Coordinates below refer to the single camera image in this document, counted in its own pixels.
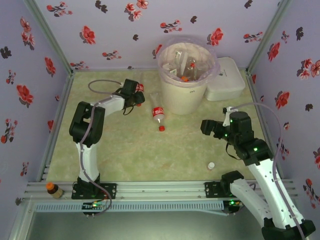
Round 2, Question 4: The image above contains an aluminium corner post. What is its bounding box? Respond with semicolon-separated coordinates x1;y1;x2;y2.
23;0;76;75
246;0;293;75

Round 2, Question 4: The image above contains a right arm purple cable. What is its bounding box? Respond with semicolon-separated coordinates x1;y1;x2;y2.
229;101;307;240

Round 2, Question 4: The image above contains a brown jar orange cap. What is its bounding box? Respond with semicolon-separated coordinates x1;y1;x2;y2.
45;182;64;200

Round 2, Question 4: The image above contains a cream plastic waste bin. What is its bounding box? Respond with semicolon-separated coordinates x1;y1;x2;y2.
157;41;218;116

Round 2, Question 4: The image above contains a left aluminium corner post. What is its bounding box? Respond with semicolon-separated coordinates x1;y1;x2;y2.
23;0;76;75

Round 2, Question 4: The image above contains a left aluminium side rail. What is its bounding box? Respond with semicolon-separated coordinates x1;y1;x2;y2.
37;71;76;182

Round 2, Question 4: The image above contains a controller circuit board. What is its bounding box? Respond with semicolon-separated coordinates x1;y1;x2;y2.
82;201;111;216
226;199;245;216

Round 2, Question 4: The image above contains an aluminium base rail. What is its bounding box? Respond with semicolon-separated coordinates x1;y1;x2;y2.
24;180;297;201

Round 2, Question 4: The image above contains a purple plastic bin liner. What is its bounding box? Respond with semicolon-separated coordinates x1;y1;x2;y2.
156;34;222;85

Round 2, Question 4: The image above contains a white slotted cable duct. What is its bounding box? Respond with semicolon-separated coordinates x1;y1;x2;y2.
33;201;225;213

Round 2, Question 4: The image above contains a right controller circuit board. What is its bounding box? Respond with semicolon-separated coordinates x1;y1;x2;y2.
226;199;245;216

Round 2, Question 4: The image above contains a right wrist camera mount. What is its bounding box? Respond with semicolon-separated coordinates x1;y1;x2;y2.
222;106;236;128

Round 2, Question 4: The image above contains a right aluminium corner post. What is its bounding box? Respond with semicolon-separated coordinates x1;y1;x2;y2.
246;0;293;75

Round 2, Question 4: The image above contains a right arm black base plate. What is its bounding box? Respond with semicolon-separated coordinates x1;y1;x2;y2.
204;181;250;198

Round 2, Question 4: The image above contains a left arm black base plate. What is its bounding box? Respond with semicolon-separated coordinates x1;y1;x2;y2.
71;182;118;200

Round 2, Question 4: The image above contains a left controller circuit board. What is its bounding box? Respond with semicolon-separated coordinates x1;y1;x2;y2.
82;201;111;216

